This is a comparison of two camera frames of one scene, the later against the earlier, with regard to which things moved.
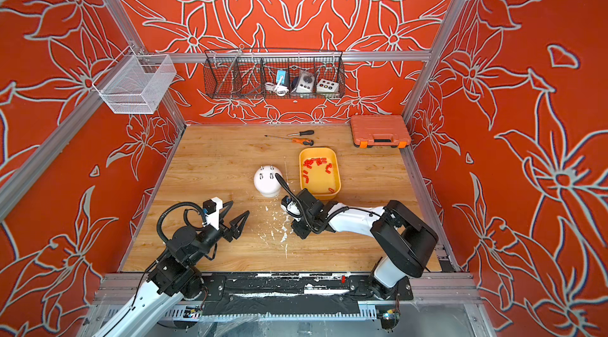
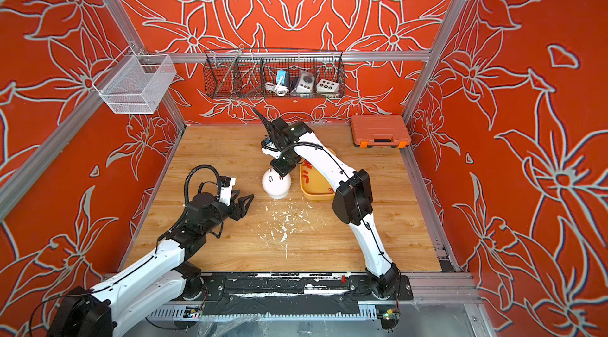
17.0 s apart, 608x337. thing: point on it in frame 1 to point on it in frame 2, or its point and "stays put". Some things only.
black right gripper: x=294 y=226 to x=281 y=171
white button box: x=327 y=86 stays put
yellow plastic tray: x=320 y=172 stays put
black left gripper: x=233 y=232 to x=240 y=210
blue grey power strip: x=282 y=77 stays put
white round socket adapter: x=305 y=85 stays put
